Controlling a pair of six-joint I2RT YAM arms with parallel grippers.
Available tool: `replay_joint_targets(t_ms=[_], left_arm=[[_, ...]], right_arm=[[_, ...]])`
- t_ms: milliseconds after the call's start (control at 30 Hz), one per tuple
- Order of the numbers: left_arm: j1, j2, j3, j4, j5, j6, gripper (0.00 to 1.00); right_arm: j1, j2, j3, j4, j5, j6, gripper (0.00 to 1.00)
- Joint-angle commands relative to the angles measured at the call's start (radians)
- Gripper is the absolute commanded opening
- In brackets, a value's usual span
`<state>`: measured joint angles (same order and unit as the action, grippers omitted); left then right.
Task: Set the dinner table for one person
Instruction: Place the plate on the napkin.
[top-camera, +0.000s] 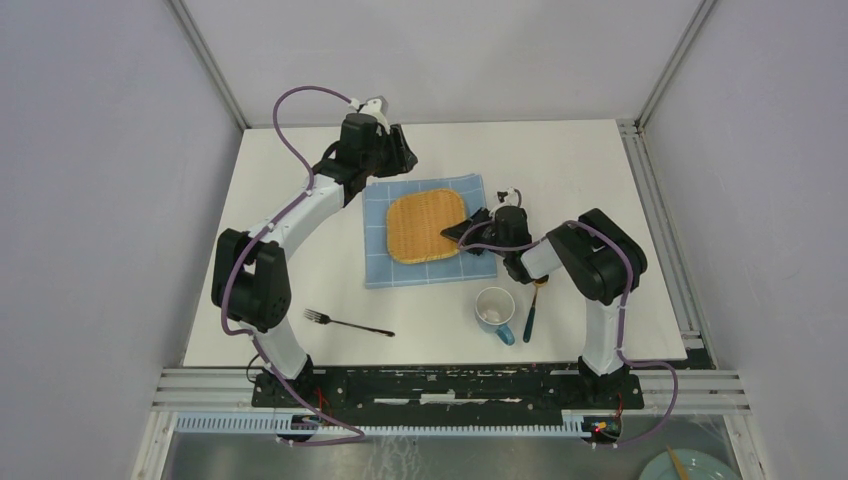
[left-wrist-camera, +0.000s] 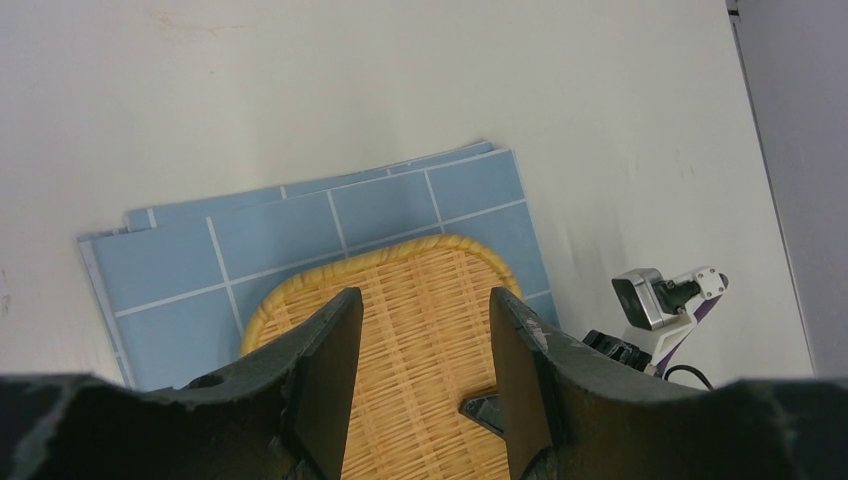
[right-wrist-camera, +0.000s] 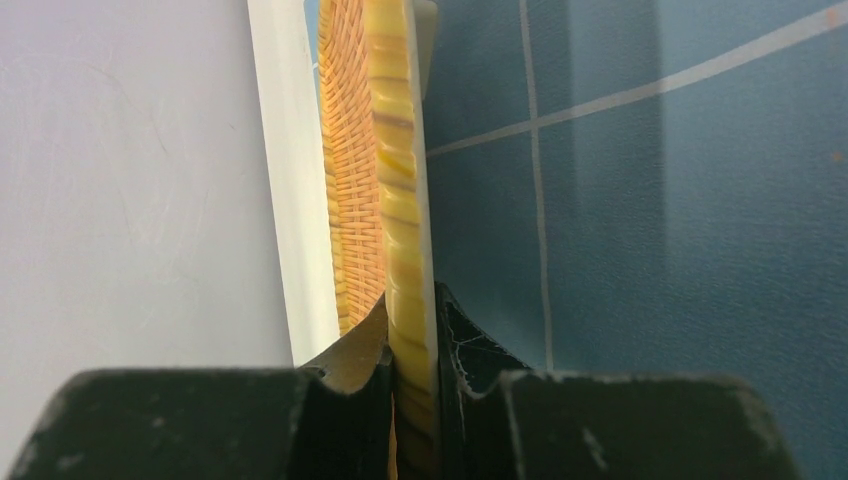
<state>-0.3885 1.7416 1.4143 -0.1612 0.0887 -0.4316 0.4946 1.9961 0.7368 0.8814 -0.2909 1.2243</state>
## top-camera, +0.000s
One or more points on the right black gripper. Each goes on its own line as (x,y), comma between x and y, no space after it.
(465,232)

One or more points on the blue checked cloth napkin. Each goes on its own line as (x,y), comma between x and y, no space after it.
(382,271)

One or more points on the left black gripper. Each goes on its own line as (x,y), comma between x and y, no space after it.
(402,157)

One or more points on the green plate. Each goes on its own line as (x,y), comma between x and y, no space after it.
(697,465)

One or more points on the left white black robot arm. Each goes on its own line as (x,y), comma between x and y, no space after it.
(251,283)

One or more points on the wooden chopstick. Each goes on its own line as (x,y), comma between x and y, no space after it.
(677,464)

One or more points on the gold spoon teal handle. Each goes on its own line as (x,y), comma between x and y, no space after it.
(530,319)

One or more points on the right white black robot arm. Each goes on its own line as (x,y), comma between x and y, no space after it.
(603,262)

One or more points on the black metal fork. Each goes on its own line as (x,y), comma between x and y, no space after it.
(324,319)

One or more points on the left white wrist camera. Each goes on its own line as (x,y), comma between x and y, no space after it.
(376,107)

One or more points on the white blue mug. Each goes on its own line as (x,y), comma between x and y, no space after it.
(494,308)

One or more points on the woven bamboo placemat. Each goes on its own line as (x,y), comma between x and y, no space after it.
(414,224)

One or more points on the light blue cable duct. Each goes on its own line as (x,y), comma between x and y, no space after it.
(292,424)

